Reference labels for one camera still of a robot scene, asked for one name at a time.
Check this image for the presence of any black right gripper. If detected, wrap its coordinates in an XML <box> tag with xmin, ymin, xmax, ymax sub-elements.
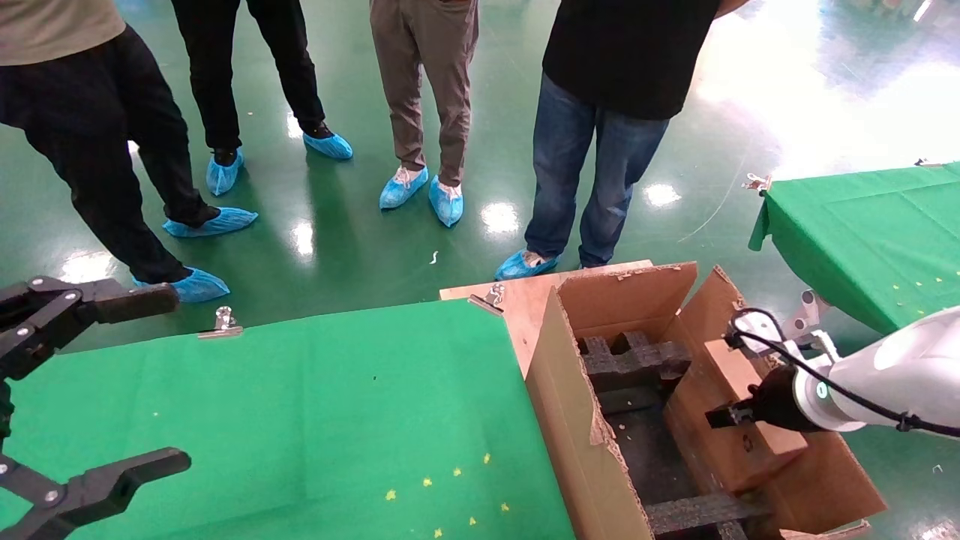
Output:
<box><xmin>705</xmin><ymin>365</ymin><xmax>807</xmax><ymax>432</ymax></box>

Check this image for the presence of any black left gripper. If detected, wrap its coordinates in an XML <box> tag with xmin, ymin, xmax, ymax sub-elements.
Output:
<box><xmin>0</xmin><ymin>277</ymin><xmax>192</xmax><ymax>540</ymax></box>

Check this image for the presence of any small brown cardboard box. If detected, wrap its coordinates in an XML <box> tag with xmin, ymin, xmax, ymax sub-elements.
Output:
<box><xmin>664</xmin><ymin>339</ymin><xmax>809</xmax><ymax>494</ymax></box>

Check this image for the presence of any large open cardboard carton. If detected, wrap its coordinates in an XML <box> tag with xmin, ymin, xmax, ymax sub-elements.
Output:
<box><xmin>525</xmin><ymin>261</ymin><xmax>886</xmax><ymax>540</ymax></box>

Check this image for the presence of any black foam bottom sheet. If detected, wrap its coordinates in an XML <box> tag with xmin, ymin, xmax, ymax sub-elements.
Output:
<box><xmin>596</xmin><ymin>386</ymin><xmax>702</xmax><ymax>507</ymax></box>

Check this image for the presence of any black foam bar insert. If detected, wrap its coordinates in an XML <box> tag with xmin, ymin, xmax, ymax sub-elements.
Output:
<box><xmin>643</xmin><ymin>486</ymin><xmax>770</xmax><ymax>540</ymax></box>

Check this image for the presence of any notched black foam insert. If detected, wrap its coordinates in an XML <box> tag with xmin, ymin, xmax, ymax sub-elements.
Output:
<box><xmin>576</xmin><ymin>330</ymin><xmax>692</xmax><ymax>395</ymax></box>

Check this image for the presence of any blue shoe cover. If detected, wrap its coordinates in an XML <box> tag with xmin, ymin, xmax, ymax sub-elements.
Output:
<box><xmin>205</xmin><ymin>148</ymin><xmax>245</xmax><ymax>197</ymax></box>
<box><xmin>163</xmin><ymin>208</ymin><xmax>259</xmax><ymax>239</ymax></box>
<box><xmin>133</xmin><ymin>268</ymin><xmax>231</xmax><ymax>304</ymax></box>
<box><xmin>428</xmin><ymin>175</ymin><xmax>464</xmax><ymax>228</ymax></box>
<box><xmin>378</xmin><ymin>166</ymin><xmax>429</xmax><ymax>210</ymax></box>
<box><xmin>495</xmin><ymin>249</ymin><xmax>561</xmax><ymax>282</ymax></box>
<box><xmin>302</xmin><ymin>129</ymin><xmax>353</xmax><ymax>161</ymax></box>

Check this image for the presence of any large green table cloth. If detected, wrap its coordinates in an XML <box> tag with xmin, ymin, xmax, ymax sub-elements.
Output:
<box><xmin>0</xmin><ymin>298</ymin><xmax>575</xmax><ymax>540</ymax></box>

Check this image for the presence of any person in tan shirt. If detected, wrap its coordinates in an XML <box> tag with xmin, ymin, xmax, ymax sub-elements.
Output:
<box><xmin>0</xmin><ymin>0</ymin><xmax>218</xmax><ymax>290</ymax></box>

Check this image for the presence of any person in slim black trousers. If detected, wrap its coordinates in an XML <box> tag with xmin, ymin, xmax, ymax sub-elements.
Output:
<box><xmin>171</xmin><ymin>0</ymin><xmax>335</xmax><ymax>167</ymax></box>

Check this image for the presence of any person in blue jeans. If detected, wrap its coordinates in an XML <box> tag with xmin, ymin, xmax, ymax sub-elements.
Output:
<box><xmin>525</xmin><ymin>0</ymin><xmax>751</xmax><ymax>269</ymax></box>

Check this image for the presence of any person in brown trousers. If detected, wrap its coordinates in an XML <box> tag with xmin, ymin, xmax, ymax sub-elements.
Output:
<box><xmin>370</xmin><ymin>0</ymin><xmax>479</xmax><ymax>188</ymax></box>

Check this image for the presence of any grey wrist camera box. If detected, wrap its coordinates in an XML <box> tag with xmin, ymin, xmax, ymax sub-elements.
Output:
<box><xmin>726</xmin><ymin>309</ymin><xmax>782</xmax><ymax>353</ymax></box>

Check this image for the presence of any grey metal camera bracket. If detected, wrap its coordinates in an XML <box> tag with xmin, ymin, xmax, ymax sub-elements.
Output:
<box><xmin>780</xmin><ymin>330</ymin><xmax>842</xmax><ymax>370</ymax></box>

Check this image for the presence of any grey metal table bracket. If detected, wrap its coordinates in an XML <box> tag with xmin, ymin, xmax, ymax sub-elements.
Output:
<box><xmin>780</xmin><ymin>289</ymin><xmax>830</xmax><ymax>346</ymax></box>

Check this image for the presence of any black camera cable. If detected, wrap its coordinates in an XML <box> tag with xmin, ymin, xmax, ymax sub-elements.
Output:
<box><xmin>724</xmin><ymin>307</ymin><xmax>960</xmax><ymax>440</ymax></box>

